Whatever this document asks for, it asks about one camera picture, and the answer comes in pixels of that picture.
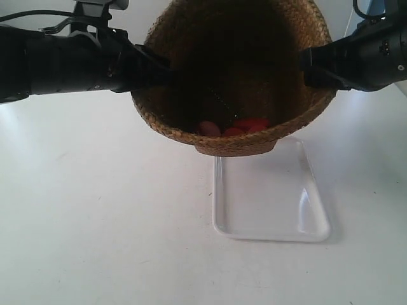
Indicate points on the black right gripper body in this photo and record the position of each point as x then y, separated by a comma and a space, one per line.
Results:
373, 56

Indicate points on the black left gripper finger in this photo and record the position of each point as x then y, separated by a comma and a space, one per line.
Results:
146, 69

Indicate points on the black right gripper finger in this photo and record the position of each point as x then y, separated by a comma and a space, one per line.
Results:
325, 79
329, 56

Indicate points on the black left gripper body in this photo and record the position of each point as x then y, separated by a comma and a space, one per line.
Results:
80, 62

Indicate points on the woven straw basket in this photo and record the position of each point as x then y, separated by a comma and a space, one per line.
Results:
234, 60

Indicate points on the red round disc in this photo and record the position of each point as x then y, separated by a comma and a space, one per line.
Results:
233, 131

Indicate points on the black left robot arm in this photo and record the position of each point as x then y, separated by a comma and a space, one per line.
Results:
15, 84

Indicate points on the white rectangular plastic tray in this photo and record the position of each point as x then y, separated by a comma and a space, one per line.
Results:
269, 197

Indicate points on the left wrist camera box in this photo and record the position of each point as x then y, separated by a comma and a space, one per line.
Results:
98, 8

